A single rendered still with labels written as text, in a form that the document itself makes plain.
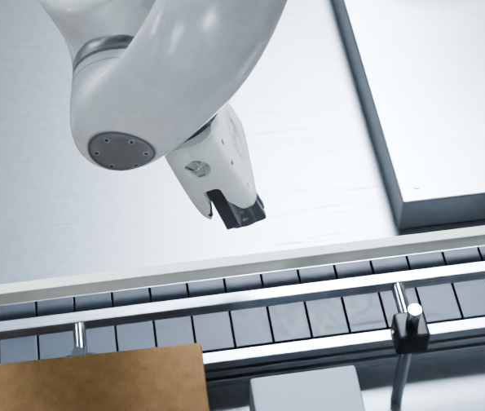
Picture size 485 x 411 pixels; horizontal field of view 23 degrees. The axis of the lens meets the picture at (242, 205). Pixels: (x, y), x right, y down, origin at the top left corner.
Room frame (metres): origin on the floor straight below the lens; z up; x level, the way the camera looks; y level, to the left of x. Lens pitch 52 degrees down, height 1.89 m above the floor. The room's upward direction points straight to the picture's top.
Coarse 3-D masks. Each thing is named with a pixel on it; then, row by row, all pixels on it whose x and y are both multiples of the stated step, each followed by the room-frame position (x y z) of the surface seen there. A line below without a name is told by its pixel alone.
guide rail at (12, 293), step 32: (256, 256) 0.69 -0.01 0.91; (288, 256) 0.69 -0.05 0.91; (320, 256) 0.70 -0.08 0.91; (352, 256) 0.70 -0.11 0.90; (384, 256) 0.71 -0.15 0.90; (0, 288) 0.65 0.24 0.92; (32, 288) 0.65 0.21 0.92; (64, 288) 0.66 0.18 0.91; (96, 288) 0.66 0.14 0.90; (128, 288) 0.67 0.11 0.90
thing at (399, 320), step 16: (400, 288) 0.62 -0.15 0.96; (400, 304) 0.61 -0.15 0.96; (416, 304) 0.58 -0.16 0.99; (400, 320) 0.58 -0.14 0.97; (416, 320) 0.57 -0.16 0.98; (400, 336) 0.57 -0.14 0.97; (416, 336) 0.57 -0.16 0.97; (400, 352) 0.56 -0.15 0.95; (400, 368) 0.57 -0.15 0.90; (400, 384) 0.57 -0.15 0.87; (400, 400) 0.57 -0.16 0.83
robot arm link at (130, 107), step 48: (192, 0) 0.56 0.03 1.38; (240, 0) 0.57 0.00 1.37; (144, 48) 0.54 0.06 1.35; (192, 48) 0.54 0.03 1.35; (240, 48) 0.55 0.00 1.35; (96, 96) 0.54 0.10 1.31; (144, 96) 0.53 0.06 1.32; (192, 96) 0.53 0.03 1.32; (96, 144) 0.53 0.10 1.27; (144, 144) 0.53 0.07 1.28
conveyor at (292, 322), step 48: (144, 288) 0.68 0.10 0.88; (192, 288) 0.68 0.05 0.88; (240, 288) 0.68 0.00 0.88; (432, 288) 0.68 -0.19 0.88; (480, 288) 0.68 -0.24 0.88; (48, 336) 0.62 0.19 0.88; (96, 336) 0.62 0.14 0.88; (144, 336) 0.62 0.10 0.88; (192, 336) 0.62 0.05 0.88; (240, 336) 0.62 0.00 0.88; (288, 336) 0.62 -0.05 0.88
